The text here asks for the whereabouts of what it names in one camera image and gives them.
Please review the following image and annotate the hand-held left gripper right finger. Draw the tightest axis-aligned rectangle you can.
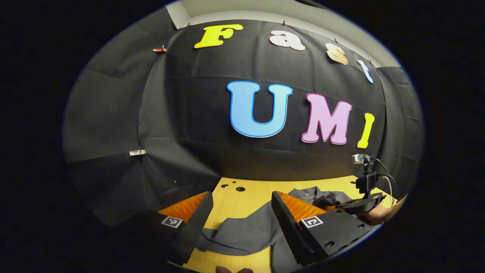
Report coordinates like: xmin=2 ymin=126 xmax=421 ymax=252
xmin=271 ymin=190 xmax=377 ymax=267

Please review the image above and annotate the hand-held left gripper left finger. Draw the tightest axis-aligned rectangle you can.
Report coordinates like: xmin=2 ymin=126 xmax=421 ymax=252
xmin=139 ymin=191 xmax=214 ymax=267

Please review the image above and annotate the dark grey polo shirt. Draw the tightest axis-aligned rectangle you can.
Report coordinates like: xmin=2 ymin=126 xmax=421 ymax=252
xmin=196 ymin=187 xmax=357 ymax=273

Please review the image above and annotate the black backdrop cloth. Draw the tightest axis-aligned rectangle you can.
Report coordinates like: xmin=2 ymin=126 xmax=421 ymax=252
xmin=63 ymin=8 xmax=425 ymax=228

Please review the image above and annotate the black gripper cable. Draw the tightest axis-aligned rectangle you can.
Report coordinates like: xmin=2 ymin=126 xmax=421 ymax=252
xmin=370 ymin=157 xmax=400 ymax=202

